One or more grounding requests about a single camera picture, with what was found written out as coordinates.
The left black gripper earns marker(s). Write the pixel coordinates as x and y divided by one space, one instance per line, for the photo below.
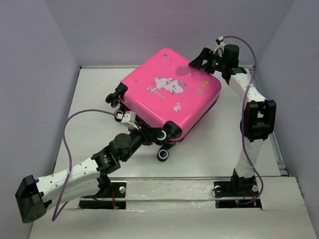
149 135

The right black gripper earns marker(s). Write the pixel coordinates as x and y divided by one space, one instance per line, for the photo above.
206 54

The pink hard-shell suitcase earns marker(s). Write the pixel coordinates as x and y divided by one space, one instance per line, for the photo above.
166 93

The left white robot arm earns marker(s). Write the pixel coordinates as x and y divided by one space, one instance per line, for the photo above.
35 196

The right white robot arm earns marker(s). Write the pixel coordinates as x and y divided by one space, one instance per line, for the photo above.
257 116

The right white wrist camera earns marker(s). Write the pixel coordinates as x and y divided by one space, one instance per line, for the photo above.
220 46

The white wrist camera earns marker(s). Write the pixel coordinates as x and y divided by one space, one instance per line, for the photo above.
128 119
220 46

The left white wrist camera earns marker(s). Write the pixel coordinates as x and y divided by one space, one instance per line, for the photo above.
128 119

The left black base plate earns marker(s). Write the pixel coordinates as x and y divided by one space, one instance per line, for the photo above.
114 199

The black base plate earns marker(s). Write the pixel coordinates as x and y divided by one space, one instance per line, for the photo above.
227 198
114 199

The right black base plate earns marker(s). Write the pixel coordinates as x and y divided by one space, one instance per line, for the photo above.
227 198

